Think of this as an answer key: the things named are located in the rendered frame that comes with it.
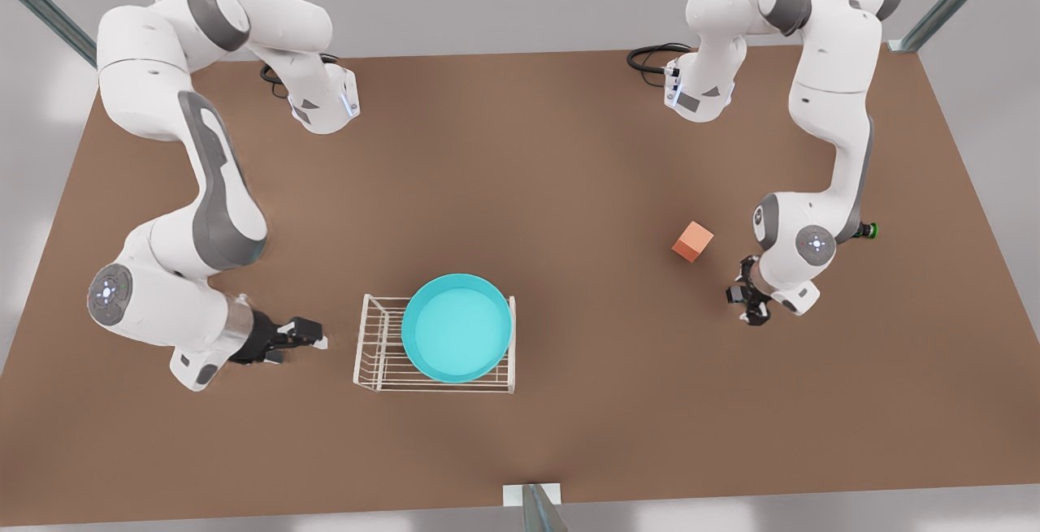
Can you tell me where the orange-red cube button switch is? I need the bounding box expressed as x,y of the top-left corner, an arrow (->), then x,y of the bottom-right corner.
672,221 -> 715,263

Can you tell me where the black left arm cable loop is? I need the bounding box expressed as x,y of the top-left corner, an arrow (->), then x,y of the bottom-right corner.
626,43 -> 693,88

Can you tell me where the turquoise round plate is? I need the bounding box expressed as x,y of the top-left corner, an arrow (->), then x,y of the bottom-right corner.
401,274 -> 514,384

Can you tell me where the silver frame post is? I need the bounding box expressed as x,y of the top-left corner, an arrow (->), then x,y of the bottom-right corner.
887,0 -> 1018,54
0,0 -> 98,70
503,482 -> 570,532

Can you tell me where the black right arm cable loop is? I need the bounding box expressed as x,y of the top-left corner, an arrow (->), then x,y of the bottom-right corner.
260,54 -> 340,99

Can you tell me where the white wire dish rack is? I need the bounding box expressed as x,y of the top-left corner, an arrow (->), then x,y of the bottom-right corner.
353,294 -> 518,395

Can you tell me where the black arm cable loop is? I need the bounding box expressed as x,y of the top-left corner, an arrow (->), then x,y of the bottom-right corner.
260,54 -> 340,99
626,43 -> 693,88

